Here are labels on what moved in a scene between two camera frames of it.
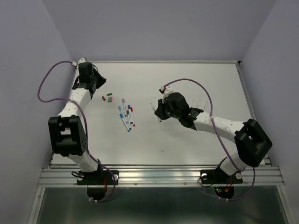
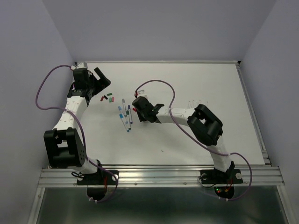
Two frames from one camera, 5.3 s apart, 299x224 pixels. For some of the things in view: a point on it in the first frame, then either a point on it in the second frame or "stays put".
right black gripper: [161, 111] -> [139, 106]
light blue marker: [119, 108] stays put
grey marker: [124, 104] stays put
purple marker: [129, 107] stays put
